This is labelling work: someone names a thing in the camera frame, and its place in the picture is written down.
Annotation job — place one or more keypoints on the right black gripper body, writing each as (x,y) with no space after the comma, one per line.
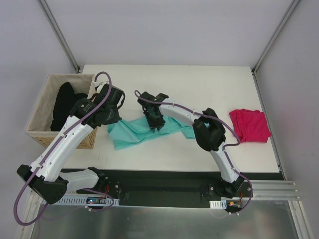
(154,122)

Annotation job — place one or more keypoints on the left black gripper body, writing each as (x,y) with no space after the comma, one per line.
(111,117)

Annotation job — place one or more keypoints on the teal t-shirt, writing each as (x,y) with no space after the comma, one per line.
(125,134)

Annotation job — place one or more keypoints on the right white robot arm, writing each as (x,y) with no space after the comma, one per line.
(211,133)

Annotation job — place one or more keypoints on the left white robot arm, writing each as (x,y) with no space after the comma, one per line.
(44,175)

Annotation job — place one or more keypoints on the black garment in basket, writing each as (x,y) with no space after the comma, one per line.
(65,101)

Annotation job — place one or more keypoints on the wicker laundry basket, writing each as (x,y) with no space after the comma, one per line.
(42,116)

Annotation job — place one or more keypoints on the pink folded t-shirt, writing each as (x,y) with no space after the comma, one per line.
(250,126)

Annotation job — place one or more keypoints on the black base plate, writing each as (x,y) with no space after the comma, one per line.
(168,188)

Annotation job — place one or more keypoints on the left white cable duct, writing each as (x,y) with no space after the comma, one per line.
(87,201)

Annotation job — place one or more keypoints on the white cable duct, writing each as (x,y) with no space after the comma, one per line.
(222,204)
(87,201)

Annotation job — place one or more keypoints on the left aluminium corner post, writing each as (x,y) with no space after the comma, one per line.
(59,34)

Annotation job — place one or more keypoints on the aluminium corner post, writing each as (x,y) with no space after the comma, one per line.
(59,34)
(276,33)

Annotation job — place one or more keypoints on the right white cable duct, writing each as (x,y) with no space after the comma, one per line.
(222,204)

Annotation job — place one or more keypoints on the aluminium rail frame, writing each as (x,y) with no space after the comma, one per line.
(263,189)

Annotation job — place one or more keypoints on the right aluminium corner post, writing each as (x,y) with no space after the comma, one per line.
(276,33)

